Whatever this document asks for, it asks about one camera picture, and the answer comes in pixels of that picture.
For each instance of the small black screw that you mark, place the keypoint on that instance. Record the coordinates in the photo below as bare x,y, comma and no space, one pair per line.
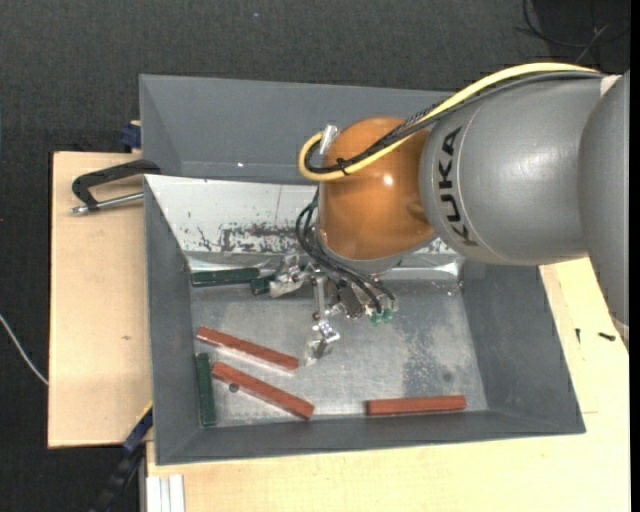
608,336

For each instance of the dark green flat block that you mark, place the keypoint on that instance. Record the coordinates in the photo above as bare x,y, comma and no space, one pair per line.
225,276
205,390
260,286

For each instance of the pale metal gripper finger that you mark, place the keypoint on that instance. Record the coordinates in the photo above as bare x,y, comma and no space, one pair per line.
325,334
289,281

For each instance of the red-brown flat block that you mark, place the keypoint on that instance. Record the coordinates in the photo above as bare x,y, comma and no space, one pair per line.
415,405
247,347
262,390

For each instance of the grey metal bin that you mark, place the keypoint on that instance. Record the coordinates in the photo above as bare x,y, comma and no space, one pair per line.
380,360

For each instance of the pale cardboard board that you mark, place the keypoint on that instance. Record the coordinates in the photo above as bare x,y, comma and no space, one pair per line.
95,300

